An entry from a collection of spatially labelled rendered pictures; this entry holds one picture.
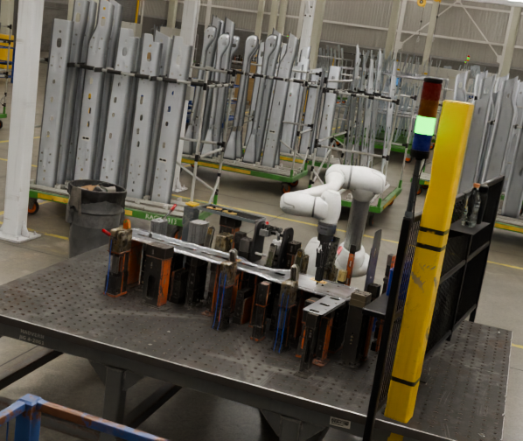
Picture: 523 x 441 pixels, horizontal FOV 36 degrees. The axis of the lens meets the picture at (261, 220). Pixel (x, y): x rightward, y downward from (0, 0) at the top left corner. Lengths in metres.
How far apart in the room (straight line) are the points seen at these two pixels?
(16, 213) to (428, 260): 5.20
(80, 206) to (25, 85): 1.36
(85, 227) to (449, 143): 4.30
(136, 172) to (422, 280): 5.68
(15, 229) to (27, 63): 1.53
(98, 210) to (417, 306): 4.03
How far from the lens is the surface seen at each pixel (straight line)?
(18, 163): 7.66
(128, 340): 3.78
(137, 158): 8.52
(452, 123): 3.11
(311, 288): 3.88
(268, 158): 11.79
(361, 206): 4.45
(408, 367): 3.32
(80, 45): 8.82
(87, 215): 6.83
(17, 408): 2.61
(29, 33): 7.53
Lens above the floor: 2.13
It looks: 13 degrees down
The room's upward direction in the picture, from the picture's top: 8 degrees clockwise
